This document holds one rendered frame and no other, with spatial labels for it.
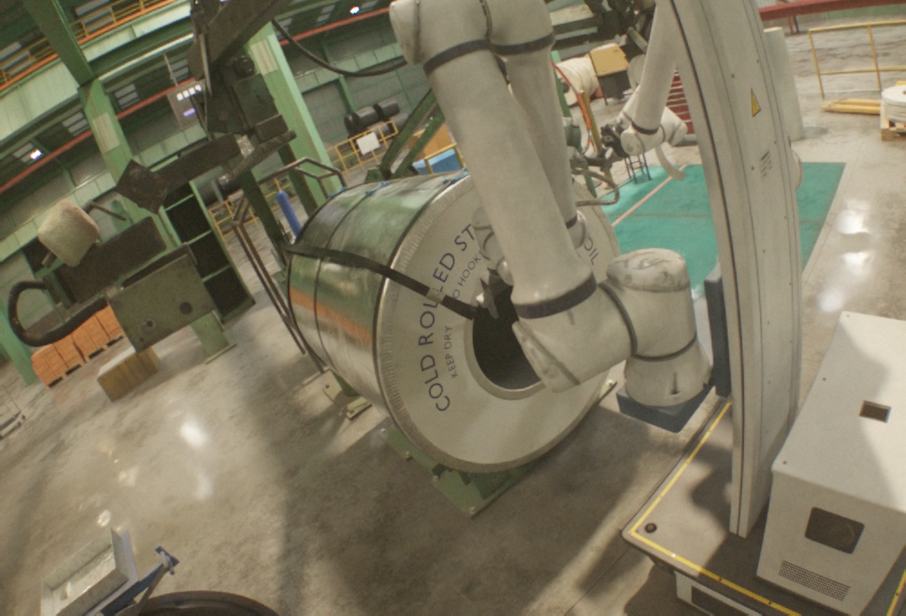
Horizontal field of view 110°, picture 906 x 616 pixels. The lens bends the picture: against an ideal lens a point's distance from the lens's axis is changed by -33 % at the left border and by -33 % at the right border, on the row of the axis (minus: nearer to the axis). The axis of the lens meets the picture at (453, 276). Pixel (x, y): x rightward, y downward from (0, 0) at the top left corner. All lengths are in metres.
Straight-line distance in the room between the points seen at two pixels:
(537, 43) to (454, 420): 1.24
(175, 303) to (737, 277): 1.03
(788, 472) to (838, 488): 0.11
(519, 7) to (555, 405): 1.55
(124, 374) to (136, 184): 6.36
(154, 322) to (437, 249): 0.89
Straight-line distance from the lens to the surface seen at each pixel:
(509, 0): 0.82
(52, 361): 12.65
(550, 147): 0.95
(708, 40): 0.78
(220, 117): 1.00
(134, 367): 7.21
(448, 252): 1.49
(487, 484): 2.18
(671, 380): 0.95
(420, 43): 0.77
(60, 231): 0.94
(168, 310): 0.94
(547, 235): 0.75
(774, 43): 5.85
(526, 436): 1.92
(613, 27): 2.12
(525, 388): 1.82
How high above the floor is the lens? 1.64
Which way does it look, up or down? 21 degrees down
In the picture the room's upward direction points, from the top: 23 degrees counter-clockwise
